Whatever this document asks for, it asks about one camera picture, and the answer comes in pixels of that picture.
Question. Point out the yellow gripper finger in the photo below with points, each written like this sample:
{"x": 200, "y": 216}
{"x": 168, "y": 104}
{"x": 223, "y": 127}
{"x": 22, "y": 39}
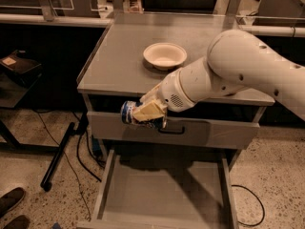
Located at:
{"x": 152, "y": 94}
{"x": 149, "y": 110}

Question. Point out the blue pepsi can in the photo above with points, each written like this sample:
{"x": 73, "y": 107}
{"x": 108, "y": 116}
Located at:
{"x": 126, "y": 115}

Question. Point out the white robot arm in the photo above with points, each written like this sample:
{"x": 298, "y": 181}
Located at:
{"x": 234, "y": 60}

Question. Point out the grey upper drawer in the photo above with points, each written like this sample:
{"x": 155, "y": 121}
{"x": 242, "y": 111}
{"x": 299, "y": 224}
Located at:
{"x": 198, "y": 132}

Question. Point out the grey drawer cabinet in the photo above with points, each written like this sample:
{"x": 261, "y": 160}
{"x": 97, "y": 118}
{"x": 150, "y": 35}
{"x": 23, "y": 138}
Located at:
{"x": 117, "y": 70}

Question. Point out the grey open middle drawer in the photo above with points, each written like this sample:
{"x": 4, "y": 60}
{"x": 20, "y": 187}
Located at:
{"x": 164, "y": 189}

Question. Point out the white paper bowl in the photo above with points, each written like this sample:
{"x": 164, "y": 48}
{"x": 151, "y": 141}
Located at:
{"x": 165, "y": 56}

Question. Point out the black box on shelf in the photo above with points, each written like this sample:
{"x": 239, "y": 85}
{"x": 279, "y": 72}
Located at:
{"x": 20, "y": 68}

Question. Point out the black metal stand leg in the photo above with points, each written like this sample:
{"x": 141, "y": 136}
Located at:
{"x": 60, "y": 150}

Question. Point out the dark shoe upper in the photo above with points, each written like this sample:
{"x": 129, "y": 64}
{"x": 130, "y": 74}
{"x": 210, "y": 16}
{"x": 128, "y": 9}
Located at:
{"x": 11, "y": 199}

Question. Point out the dark shoe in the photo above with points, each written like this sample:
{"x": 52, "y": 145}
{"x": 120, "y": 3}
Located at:
{"x": 21, "y": 222}
{"x": 11, "y": 199}

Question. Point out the dark shoe lower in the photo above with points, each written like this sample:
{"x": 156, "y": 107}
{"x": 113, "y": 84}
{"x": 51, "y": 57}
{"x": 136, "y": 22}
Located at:
{"x": 21, "y": 222}

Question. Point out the black drawer handle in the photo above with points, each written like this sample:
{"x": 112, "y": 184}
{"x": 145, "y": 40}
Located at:
{"x": 166, "y": 131}

